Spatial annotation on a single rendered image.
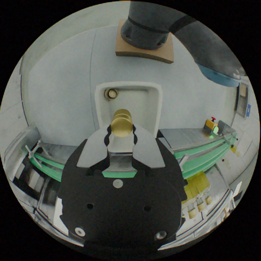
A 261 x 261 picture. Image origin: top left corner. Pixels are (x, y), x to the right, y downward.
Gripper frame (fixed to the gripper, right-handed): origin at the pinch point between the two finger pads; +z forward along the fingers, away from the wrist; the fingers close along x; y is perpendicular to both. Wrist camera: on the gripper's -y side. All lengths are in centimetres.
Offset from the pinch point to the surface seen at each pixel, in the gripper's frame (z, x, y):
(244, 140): -50, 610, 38
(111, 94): 13.4, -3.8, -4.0
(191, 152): 1.8, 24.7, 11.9
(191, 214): -21.6, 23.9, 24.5
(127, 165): 6.0, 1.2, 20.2
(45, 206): -31, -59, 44
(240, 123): 23, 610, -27
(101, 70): 17.1, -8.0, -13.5
